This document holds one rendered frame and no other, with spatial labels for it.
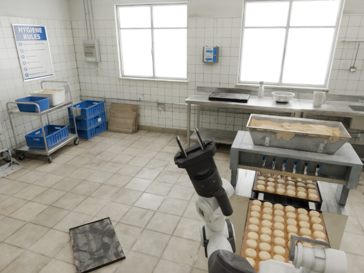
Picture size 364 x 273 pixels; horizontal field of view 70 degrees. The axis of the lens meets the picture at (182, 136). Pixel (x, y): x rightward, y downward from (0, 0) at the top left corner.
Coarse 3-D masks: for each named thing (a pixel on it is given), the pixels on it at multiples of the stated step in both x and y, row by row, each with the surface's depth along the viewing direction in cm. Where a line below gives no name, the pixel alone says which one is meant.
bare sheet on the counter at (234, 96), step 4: (216, 92) 446; (212, 96) 415; (216, 96) 415; (220, 96) 415; (224, 96) 415; (228, 96) 415; (232, 96) 415; (236, 96) 415; (240, 96) 415; (244, 96) 415; (248, 96) 415
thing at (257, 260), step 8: (272, 208) 152; (248, 216) 145; (272, 216) 145; (296, 216) 145; (320, 216) 145; (248, 224) 138; (272, 224) 138; (296, 224) 138; (312, 224) 138; (320, 224) 138; (248, 232) 133; (272, 232) 133; (312, 232) 133; (272, 240) 128; (288, 240) 128; (256, 248) 123; (272, 248) 123; (288, 248) 123; (256, 256) 118; (272, 256) 118; (288, 256) 118; (256, 264) 114
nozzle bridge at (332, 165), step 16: (240, 144) 169; (240, 160) 175; (256, 160) 171; (272, 160) 167; (288, 160) 164; (304, 160) 161; (320, 160) 149; (336, 160) 147; (352, 160) 147; (304, 176) 159; (320, 176) 157; (336, 176) 158; (352, 176) 146; (336, 192) 172
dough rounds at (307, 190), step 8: (256, 176) 186; (264, 176) 183; (280, 176) 182; (288, 176) 183; (256, 184) 176; (264, 184) 174; (272, 184) 172; (280, 184) 172; (288, 184) 173; (296, 184) 176; (304, 184) 176; (312, 184) 173; (272, 192) 166; (280, 192) 164; (288, 192) 163; (296, 192) 167; (304, 192) 166; (312, 192) 163
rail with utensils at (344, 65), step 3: (348, 45) 381; (357, 48) 379; (345, 60) 388; (342, 63) 391; (345, 63) 389; (354, 63) 386; (342, 66) 392; (345, 66) 391; (354, 66) 387; (363, 66) 383; (351, 69) 391; (354, 69) 389
